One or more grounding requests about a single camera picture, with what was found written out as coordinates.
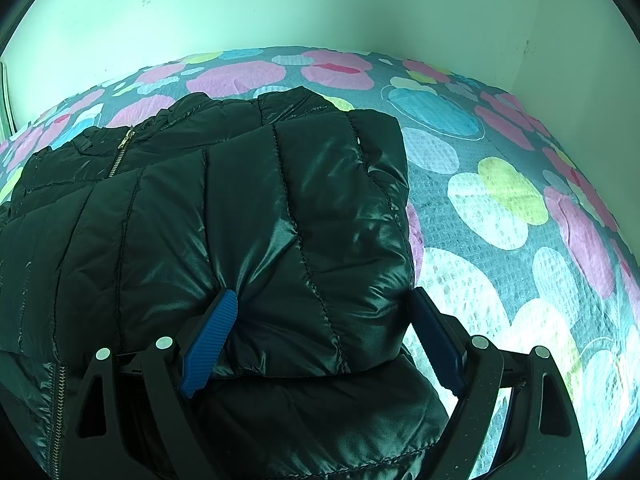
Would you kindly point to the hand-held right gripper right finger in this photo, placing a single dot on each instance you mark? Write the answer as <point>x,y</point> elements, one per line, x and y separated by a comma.
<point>440,345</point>

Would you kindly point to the pale striped pillow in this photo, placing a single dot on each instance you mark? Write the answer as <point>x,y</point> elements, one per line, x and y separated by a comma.
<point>5,100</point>

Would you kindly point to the bedspread with coloured circles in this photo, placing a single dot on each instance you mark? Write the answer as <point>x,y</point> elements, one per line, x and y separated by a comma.
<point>500,260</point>

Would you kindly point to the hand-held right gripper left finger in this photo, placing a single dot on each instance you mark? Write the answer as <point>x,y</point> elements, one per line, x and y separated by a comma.
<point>212,332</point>

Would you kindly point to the black puffer jacket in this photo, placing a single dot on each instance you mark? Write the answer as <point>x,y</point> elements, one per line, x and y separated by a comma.
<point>275,210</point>

